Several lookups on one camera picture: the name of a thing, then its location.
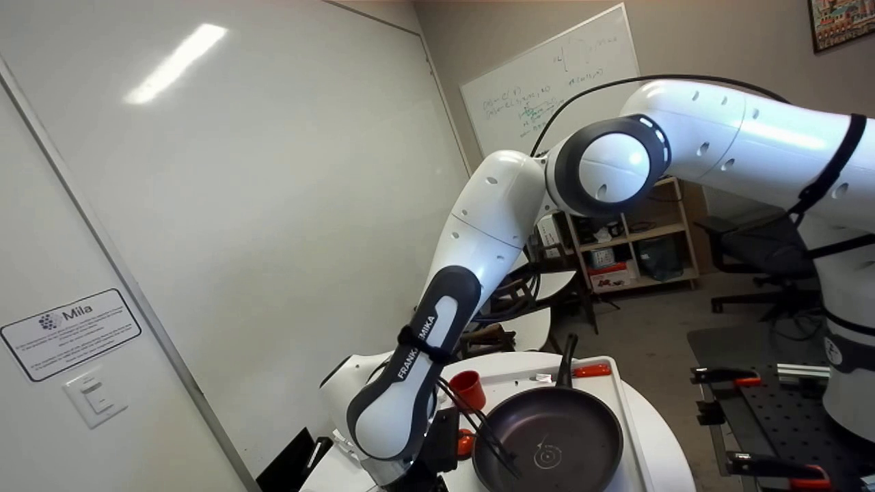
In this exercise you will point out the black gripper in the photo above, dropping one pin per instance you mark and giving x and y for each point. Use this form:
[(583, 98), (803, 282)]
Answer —
[(427, 480)]

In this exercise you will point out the black frying pan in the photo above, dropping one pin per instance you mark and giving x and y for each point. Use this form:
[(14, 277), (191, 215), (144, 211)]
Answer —
[(557, 446)]

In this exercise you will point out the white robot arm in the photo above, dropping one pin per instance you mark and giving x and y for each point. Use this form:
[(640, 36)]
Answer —
[(729, 139)]

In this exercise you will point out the small orange round object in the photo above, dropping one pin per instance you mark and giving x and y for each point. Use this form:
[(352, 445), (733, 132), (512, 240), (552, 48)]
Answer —
[(463, 445)]

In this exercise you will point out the red mug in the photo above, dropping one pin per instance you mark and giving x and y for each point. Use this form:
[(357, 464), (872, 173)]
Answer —
[(465, 393)]

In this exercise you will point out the red and white box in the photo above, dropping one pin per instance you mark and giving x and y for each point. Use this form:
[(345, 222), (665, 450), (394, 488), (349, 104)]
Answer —
[(609, 277)]

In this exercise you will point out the black bag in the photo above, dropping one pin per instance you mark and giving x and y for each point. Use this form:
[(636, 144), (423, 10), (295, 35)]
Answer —
[(661, 259)]

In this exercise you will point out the wooden shelf unit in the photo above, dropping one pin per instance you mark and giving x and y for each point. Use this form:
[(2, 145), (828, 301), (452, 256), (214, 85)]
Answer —
[(673, 205)]

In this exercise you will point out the silver aluminium bar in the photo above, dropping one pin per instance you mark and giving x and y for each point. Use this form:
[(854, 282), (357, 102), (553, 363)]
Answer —
[(805, 371)]

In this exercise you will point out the black office chair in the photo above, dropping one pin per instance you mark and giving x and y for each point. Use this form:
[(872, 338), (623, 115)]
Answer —
[(762, 249)]

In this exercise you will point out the whiteboard with green writing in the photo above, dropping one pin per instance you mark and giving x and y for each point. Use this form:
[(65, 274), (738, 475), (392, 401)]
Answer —
[(537, 84)]

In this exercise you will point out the black wall box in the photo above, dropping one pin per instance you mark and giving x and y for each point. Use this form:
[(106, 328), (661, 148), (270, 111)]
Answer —
[(292, 467)]

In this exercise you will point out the large wall whiteboard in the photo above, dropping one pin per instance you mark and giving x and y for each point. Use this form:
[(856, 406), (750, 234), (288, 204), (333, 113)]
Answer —
[(274, 182)]

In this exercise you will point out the white light switch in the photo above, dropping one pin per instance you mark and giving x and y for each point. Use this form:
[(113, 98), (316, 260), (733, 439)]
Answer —
[(94, 398)]

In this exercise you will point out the white wall sign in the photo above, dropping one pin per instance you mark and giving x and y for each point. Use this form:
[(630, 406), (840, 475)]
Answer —
[(69, 333)]

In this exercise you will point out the framed wall picture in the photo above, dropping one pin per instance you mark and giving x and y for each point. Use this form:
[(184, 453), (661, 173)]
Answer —
[(843, 24)]

